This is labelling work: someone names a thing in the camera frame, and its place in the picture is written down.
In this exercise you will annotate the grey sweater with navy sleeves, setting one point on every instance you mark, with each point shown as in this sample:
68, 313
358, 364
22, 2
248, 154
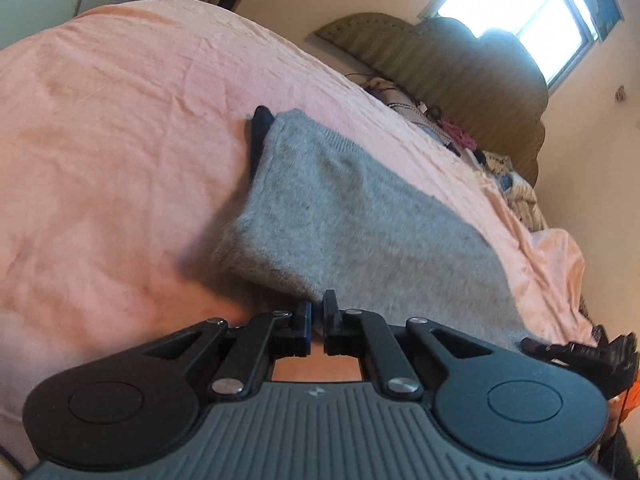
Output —
360, 220

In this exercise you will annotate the magenta cloth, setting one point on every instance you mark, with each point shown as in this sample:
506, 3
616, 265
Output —
457, 132

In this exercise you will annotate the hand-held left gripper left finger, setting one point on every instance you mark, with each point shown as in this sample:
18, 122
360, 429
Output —
302, 327

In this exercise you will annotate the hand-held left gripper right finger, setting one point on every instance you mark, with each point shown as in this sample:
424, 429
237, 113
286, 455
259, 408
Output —
331, 322

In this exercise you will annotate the window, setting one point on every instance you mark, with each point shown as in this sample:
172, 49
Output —
530, 10

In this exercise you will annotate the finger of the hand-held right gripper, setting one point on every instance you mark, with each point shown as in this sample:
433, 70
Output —
560, 350

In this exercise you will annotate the pink bed sheet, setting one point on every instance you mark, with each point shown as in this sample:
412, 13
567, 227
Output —
125, 170

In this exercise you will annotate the patterned pillow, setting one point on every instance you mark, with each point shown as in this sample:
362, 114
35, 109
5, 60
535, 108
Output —
395, 97

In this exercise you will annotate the olive padded headboard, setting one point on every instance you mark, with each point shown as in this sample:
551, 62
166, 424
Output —
465, 75

